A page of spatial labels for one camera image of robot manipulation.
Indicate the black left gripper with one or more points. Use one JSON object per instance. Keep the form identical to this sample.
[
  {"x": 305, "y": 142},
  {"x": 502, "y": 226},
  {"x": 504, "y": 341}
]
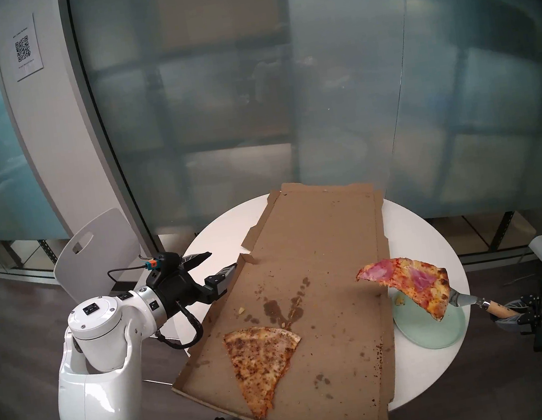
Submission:
[{"x": 182, "y": 291}]

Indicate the cardboard pizza box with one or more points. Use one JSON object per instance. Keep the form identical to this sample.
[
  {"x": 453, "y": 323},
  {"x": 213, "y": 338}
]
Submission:
[{"x": 318, "y": 255}]

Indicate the ham pizza slice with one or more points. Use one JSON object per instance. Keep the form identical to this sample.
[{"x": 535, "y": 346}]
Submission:
[{"x": 413, "y": 282}]

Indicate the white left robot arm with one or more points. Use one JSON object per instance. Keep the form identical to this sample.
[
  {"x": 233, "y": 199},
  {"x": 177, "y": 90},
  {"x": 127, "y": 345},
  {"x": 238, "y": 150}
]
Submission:
[{"x": 98, "y": 405}]

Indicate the plain cheese pizza slice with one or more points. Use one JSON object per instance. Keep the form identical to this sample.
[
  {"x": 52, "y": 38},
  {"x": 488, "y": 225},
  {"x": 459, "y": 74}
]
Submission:
[{"x": 258, "y": 360}]

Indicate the pale green plate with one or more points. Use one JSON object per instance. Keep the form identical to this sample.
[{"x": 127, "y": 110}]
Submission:
[{"x": 420, "y": 331}]

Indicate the black metal shelf upright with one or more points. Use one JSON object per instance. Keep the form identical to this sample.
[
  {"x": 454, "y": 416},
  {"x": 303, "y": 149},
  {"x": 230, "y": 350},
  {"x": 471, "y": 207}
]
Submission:
[{"x": 504, "y": 229}]

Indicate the QR code paper sign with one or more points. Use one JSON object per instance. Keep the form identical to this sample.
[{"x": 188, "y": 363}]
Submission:
[{"x": 25, "y": 46}]

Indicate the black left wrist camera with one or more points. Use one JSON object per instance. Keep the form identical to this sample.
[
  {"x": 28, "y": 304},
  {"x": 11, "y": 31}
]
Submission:
[{"x": 166, "y": 267}]

